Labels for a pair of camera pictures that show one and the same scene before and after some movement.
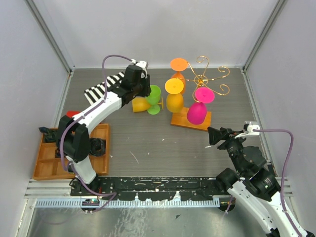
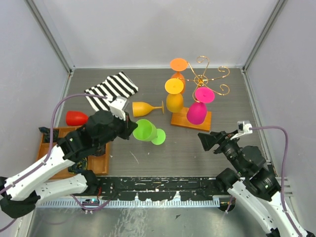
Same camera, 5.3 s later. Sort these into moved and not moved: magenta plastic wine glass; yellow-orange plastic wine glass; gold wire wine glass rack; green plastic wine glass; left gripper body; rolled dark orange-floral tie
Moved: green plastic wine glass; left gripper body
Not moved: magenta plastic wine glass; yellow-orange plastic wine glass; gold wire wine glass rack; rolled dark orange-floral tie
